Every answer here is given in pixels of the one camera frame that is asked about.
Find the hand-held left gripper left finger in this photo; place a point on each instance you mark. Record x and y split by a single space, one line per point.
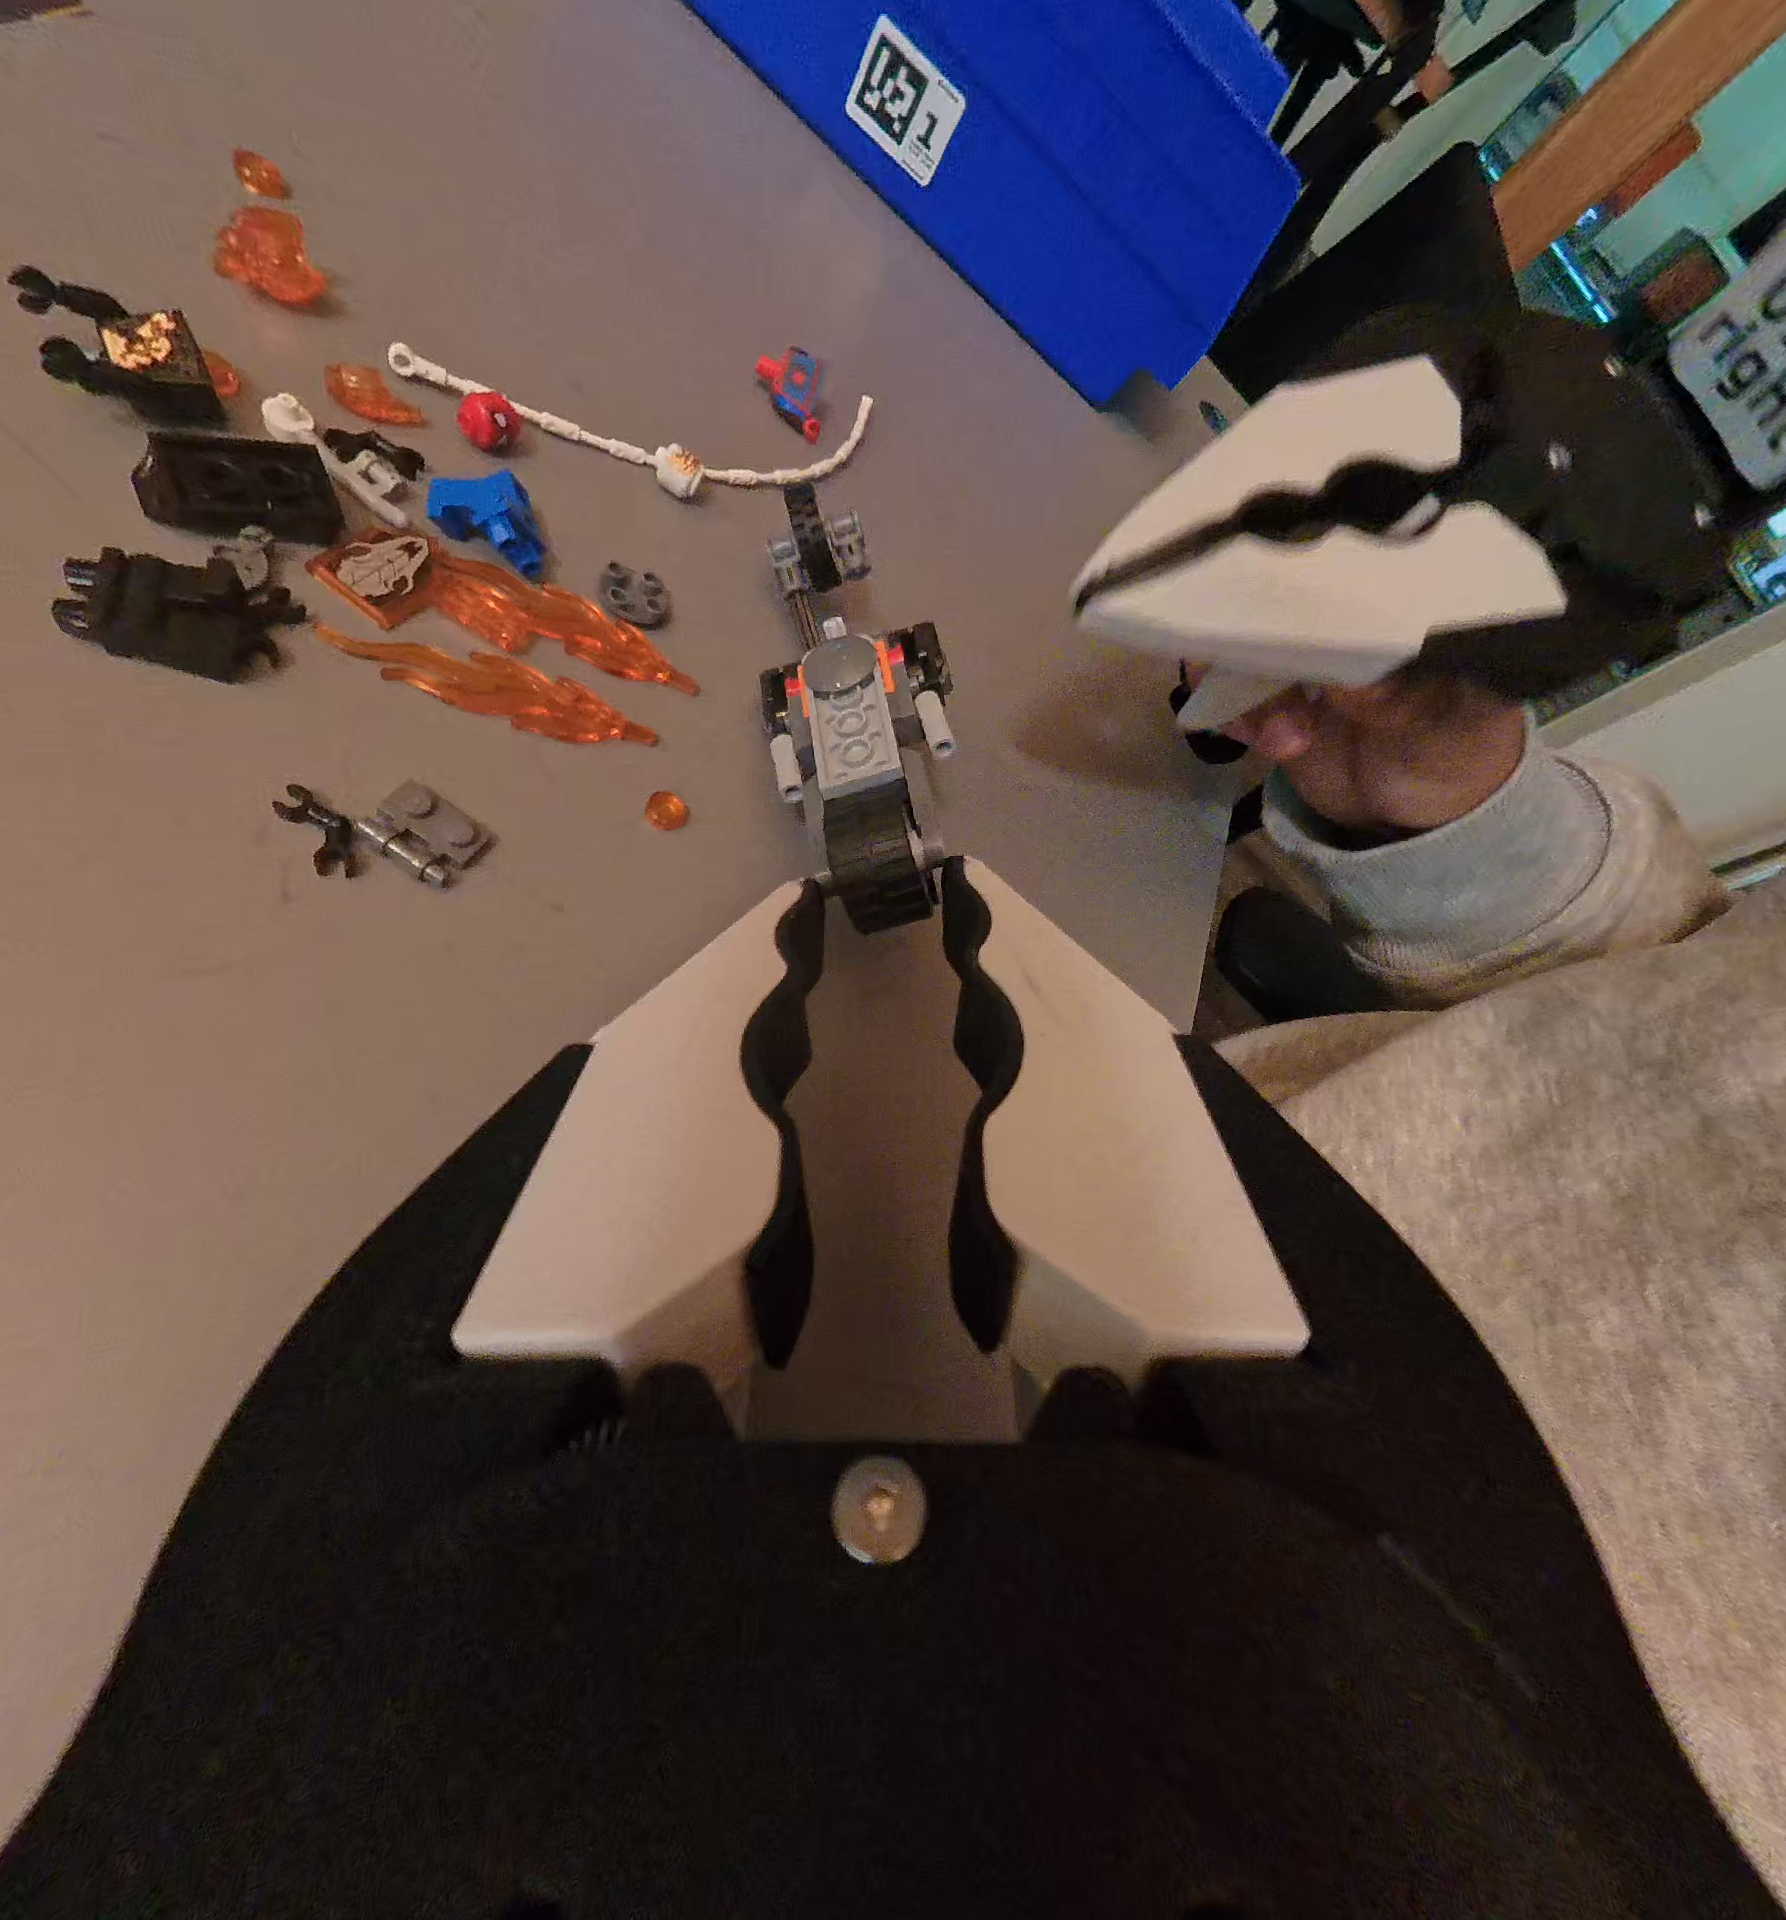
636 1171

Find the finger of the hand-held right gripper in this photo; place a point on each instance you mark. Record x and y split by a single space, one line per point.
1360 600
1313 429

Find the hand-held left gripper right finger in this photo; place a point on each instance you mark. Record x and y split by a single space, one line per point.
1135 1190

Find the lego motorcycle body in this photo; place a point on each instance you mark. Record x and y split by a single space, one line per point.
855 732

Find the lego wheel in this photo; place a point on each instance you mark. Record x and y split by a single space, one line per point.
821 541

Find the person's right forearm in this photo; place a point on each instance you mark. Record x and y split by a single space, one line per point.
1509 888

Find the orange round lego stud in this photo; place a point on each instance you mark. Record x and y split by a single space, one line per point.
663 814

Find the grey lego hinge plate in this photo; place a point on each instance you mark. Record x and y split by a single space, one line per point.
425 828

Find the grey round lego plate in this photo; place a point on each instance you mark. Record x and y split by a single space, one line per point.
636 600

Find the small grey lego clip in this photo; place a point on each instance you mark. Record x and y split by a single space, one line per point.
248 557

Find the black lego claw block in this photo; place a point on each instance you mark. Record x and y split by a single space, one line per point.
167 612

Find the black and white lego piece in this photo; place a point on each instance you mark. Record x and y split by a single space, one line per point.
369 467

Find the black lego plate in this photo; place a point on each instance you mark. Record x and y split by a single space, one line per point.
233 488

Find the small white lego piece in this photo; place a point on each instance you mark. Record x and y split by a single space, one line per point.
289 420

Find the person's right hand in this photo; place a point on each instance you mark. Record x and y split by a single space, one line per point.
1388 753

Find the black panel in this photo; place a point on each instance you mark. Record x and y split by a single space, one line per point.
1370 269

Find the blue plastic bin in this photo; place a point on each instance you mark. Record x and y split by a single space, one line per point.
1074 200

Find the wooden beam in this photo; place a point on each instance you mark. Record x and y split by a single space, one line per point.
1624 126

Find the small black claw piece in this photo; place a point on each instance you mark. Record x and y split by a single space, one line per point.
321 825

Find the long orange flame piece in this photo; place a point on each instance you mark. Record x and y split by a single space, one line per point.
517 695

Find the red blue minifigure torso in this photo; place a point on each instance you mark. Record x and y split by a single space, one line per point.
785 392

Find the orange flame with skull print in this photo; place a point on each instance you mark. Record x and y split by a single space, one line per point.
486 600

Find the blue minifigure legs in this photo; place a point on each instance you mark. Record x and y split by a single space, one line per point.
486 514

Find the red minifigure head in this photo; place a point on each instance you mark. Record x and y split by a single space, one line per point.
486 420

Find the curved orange flame piece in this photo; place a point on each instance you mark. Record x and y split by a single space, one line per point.
369 396

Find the tiny orange flame piece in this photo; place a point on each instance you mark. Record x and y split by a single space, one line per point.
220 374

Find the black claw piece gold print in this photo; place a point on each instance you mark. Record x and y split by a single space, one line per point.
145 364

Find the wide orange flame piece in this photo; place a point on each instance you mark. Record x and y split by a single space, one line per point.
273 255

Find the small orange flame piece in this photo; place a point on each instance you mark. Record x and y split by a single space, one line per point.
264 173

